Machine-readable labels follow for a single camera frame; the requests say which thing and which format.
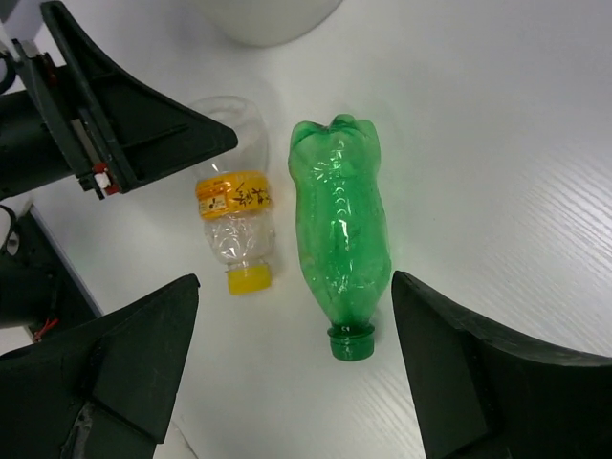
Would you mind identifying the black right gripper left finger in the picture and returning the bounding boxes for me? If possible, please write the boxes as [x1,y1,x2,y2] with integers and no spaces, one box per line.
[1,274,200,458]

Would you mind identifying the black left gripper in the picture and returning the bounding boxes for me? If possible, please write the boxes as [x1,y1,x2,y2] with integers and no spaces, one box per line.
[1,1,238,199]

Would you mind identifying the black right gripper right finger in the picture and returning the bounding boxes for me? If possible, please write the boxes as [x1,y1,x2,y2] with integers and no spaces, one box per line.
[391,272,611,458]

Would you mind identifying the orange label yellow cap bottle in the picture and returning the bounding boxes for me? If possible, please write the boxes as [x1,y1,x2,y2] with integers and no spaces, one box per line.
[190,96,274,295]

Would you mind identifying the green plastic bottle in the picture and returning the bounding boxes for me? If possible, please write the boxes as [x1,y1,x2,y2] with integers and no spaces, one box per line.
[288,114,391,362]

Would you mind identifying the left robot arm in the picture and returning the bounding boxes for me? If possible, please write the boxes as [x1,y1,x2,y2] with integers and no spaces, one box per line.
[1,1,238,340]

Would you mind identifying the white bin with black rim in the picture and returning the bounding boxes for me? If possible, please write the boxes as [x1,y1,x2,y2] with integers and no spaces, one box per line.
[201,0,341,47]

